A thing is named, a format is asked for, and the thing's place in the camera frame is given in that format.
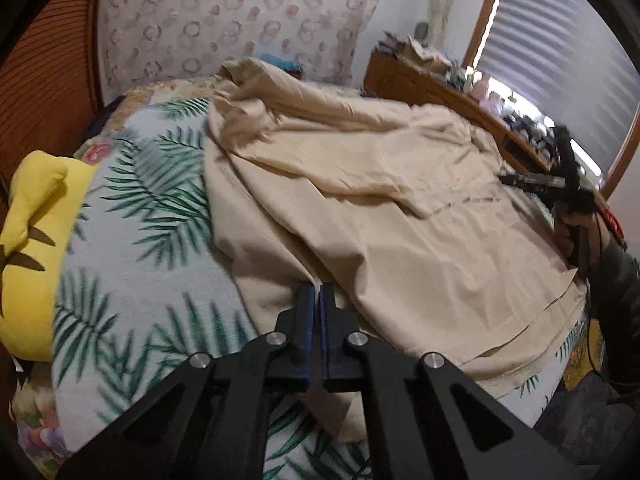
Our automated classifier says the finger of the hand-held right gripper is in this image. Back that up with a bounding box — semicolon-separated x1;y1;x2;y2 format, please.
552;125;584;192
497;172;567;194

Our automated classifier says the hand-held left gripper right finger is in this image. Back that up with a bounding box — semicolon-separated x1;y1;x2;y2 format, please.
320;282;582;480

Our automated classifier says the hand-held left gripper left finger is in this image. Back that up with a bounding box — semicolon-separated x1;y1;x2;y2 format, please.
57;282;318;480

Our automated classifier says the beige printed t-shirt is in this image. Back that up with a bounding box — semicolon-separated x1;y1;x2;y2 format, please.
202;56;590;445

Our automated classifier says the person's right forearm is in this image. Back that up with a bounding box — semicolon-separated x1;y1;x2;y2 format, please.
585;195;640;387

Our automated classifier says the person's right hand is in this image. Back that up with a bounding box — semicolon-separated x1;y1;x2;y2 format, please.
552;210;580;267

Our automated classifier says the pink jug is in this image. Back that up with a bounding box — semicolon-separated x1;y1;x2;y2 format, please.
471;72;496;101

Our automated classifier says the grey zebra window blind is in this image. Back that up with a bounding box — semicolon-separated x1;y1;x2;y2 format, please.
475;0;640;182

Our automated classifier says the wooden side cabinet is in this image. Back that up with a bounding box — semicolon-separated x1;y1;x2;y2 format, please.
362;50;557;177

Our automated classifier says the yellow patterned bed sheet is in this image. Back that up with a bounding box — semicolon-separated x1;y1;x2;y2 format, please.
564;319;607;392

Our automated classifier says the open spotted cardboard box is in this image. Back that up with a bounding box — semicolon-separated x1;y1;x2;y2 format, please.
400;35;452;69

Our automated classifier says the bed with leaf-print sheet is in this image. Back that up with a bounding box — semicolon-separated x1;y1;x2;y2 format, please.
50;95;592;480

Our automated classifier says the cream tied curtain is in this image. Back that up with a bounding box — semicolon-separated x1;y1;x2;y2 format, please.
430;0;464;52

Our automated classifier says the cardboard box with blue contents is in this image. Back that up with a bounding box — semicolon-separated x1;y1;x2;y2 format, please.
260;51;304;79

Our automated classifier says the yellow plush toy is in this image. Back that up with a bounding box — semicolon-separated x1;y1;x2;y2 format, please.
0;150;99;364

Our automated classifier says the floral bed sheet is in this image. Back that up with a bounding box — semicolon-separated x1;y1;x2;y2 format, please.
11;77;223;468

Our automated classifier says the circle pattern sheer curtain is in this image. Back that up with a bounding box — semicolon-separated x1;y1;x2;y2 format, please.
97;0;386;89

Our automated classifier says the wooden louvered wardrobe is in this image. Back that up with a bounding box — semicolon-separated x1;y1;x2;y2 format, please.
0;0;107;197

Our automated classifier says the wooden window frame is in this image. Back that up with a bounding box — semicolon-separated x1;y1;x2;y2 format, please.
462;0;640;202

